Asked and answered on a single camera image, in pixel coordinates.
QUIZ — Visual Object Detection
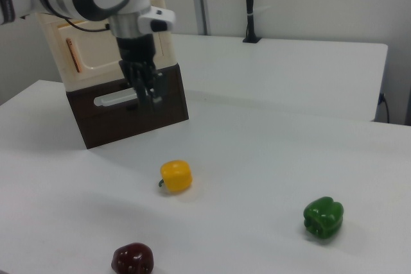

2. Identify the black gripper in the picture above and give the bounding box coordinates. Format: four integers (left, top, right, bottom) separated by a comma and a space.
115, 33, 168, 111

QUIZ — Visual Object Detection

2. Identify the cream cabinet door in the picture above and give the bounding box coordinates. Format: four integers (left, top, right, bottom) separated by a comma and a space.
57, 23, 164, 80

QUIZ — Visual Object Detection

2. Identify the cream toy cabinet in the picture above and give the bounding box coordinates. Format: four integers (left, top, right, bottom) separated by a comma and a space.
35, 0, 178, 92

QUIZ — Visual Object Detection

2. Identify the yellow bell pepper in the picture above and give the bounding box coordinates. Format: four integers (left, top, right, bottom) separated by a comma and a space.
156, 159, 194, 194

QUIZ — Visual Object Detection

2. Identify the black pole with clamp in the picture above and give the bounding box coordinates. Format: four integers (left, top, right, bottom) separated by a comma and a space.
241, 0, 263, 44

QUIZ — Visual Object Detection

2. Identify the dark red bell pepper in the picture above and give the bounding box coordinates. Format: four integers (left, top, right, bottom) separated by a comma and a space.
110, 242, 155, 274

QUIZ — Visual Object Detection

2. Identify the green bell pepper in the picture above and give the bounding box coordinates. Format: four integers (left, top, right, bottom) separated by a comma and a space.
302, 196, 345, 240

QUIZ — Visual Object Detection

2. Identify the white drawer handle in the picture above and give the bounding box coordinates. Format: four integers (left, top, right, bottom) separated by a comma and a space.
93, 89, 139, 108

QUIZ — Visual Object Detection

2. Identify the orange door handle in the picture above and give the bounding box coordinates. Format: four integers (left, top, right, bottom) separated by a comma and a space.
65, 39, 83, 73

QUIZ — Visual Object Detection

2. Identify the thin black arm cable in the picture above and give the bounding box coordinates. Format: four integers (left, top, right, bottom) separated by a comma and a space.
62, 17, 112, 33

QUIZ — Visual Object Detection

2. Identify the black cable at table edge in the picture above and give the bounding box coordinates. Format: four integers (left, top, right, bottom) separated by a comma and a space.
378, 92, 391, 124

